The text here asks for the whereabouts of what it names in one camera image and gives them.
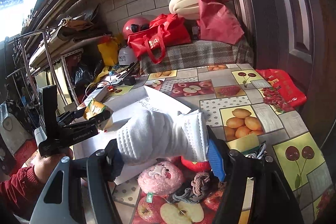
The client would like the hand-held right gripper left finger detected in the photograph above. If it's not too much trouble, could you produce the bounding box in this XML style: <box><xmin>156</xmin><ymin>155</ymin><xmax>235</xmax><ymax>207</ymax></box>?
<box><xmin>29</xmin><ymin>139</ymin><xmax>125</xmax><ymax>224</ymax></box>

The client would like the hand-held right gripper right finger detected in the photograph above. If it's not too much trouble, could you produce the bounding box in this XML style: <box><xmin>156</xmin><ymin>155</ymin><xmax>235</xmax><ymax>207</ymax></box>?
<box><xmin>206</xmin><ymin>125</ymin><xmax>305</xmax><ymax>224</ymax></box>

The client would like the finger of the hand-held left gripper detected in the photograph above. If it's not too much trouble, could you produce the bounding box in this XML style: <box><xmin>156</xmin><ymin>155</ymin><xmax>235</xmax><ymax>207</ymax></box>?
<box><xmin>56</xmin><ymin>110</ymin><xmax>88</xmax><ymax>126</ymax></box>
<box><xmin>70</xmin><ymin>110</ymin><xmax>112</xmax><ymax>132</ymax></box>

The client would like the yellow snack packet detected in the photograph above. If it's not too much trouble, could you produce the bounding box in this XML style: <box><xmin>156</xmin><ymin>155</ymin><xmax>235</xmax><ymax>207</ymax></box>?
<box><xmin>83</xmin><ymin>98</ymin><xmax>114</xmax><ymax>131</ymax></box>

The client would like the white knitted glove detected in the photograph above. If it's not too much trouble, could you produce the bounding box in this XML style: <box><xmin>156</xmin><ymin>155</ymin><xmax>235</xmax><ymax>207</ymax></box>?
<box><xmin>115</xmin><ymin>109</ymin><xmax>211</xmax><ymax>167</ymax></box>

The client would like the person's left forearm red sleeve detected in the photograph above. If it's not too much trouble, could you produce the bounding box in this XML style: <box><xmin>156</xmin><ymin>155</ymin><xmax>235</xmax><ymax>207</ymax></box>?
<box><xmin>0</xmin><ymin>166</ymin><xmax>46</xmax><ymax>222</ymax></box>

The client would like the red soft toy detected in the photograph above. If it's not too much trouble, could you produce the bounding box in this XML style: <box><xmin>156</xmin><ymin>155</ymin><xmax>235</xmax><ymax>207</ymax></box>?
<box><xmin>181</xmin><ymin>155</ymin><xmax>212</xmax><ymax>172</ymax></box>

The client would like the person's left hand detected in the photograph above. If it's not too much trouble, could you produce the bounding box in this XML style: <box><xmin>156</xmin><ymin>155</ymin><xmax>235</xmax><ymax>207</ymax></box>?
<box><xmin>34</xmin><ymin>146</ymin><xmax>74</xmax><ymax>180</ymax></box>

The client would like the white power strip box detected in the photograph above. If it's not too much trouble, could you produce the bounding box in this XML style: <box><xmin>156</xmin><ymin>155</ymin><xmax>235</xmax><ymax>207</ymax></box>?
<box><xmin>83</xmin><ymin>85</ymin><xmax>110</xmax><ymax>107</ymax></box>

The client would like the yellow green sponge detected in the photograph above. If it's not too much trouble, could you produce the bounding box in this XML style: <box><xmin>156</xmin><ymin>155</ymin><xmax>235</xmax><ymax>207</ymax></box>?
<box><xmin>226</xmin><ymin>133</ymin><xmax>263</xmax><ymax>156</ymax></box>

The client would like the black plastic bag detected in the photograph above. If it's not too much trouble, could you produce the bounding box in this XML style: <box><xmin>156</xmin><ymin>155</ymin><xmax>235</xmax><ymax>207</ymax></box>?
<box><xmin>74</xmin><ymin>62</ymin><xmax>96</xmax><ymax>86</ymax></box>

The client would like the pink plush toy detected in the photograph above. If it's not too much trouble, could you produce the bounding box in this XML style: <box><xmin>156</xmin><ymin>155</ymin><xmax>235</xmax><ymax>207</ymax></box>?
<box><xmin>137</xmin><ymin>160</ymin><xmax>186</xmax><ymax>197</ymax></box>

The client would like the white cardboard box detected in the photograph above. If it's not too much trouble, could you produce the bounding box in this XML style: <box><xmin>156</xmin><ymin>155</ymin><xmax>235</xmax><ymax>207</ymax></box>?
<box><xmin>73</xmin><ymin>85</ymin><xmax>200</xmax><ymax>186</ymax></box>

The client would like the metal shelf rack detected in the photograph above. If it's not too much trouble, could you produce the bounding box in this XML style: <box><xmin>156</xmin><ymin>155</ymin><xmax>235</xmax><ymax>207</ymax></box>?
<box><xmin>5</xmin><ymin>26</ymin><xmax>85</xmax><ymax>119</ymax></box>

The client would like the white helmet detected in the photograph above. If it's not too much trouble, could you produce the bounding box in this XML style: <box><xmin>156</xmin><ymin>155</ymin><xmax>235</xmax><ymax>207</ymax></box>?
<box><xmin>117</xmin><ymin>45</ymin><xmax>137</xmax><ymax>67</ymax></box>

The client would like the yellow plastic bag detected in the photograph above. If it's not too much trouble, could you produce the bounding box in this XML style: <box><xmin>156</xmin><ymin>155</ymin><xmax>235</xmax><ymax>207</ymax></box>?
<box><xmin>97</xmin><ymin>34</ymin><xmax>124</xmax><ymax>67</ymax></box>

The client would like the stack of flattened cardboard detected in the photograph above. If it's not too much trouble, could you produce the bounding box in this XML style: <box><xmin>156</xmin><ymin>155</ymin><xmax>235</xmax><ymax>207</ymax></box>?
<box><xmin>28</xmin><ymin>24</ymin><xmax>109</xmax><ymax>68</ymax></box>

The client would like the red helmet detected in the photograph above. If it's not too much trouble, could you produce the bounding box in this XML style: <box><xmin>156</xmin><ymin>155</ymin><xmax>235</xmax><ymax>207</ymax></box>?
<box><xmin>122</xmin><ymin>17</ymin><xmax>152</xmax><ymax>40</ymax></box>

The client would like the red printed gift bag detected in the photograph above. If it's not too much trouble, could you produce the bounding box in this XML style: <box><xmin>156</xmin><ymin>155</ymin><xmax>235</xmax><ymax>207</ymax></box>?
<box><xmin>255</xmin><ymin>69</ymin><xmax>307</xmax><ymax>109</ymax></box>

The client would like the red tote bag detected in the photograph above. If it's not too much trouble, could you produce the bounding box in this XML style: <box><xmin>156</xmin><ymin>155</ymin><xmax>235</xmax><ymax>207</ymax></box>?
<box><xmin>127</xmin><ymin>13</ymin><xmax>192</xmax><ymax>65</ymax></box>

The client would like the plaid blanket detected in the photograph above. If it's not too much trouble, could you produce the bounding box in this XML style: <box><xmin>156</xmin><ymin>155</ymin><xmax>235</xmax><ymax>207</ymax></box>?
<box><xmin>139</xmin><ymin>38</ymin><xmax>255</xmax><ymax>75</ymax></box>

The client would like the red cloth bag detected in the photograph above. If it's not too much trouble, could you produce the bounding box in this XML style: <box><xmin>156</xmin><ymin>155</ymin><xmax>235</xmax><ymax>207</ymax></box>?
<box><xmin>197</xmin><ymin>0</ymin><xmax>246</xmax><ymax>45</ymax></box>

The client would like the cream foam cushion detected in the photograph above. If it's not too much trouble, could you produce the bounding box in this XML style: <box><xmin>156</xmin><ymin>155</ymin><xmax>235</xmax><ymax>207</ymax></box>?
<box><xmin>168</xmin><ymin>0</ymin><xmax>203</xmax><ymax>21</ymax></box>

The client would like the brown wooden door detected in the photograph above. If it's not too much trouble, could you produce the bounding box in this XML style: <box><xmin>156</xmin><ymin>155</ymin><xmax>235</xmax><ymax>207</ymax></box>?
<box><xmin>223</xmin><ymin>0</ymin><xmax>336</xmax><ymax>151</ymax></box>

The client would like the grey brown braided rope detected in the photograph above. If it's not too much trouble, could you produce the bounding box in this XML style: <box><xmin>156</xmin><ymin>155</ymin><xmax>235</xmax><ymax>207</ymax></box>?
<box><xmin>172</xmin><ymin>171</ymin><xmax>224</xmax><ymax>205</ymax></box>

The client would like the white cable bundle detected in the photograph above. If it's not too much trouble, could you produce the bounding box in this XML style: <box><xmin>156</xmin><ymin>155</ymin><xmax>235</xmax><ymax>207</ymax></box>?
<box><xmin>246</xmin><ymin>142</ymin><xmax>268</xmax><ymax>160</ymax></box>

